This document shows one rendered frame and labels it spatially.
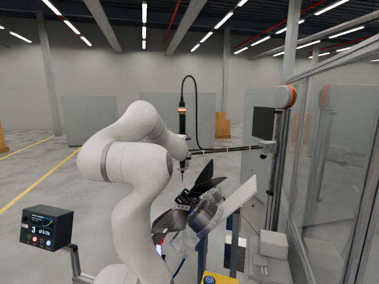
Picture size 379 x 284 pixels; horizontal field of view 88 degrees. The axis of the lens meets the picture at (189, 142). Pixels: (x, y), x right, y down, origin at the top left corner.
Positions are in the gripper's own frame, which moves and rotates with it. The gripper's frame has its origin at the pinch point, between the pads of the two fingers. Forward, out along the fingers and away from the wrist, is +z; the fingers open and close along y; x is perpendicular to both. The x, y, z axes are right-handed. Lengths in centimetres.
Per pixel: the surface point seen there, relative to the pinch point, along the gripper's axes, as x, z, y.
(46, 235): -50, -42, -63
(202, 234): -60, -4, 14
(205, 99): 21, 568, -113
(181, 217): -45.9, -11.1, 3.3
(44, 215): -41, -39, -66
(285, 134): -2, 38, 62
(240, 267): -99, 19, 38
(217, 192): -49, 33, 17
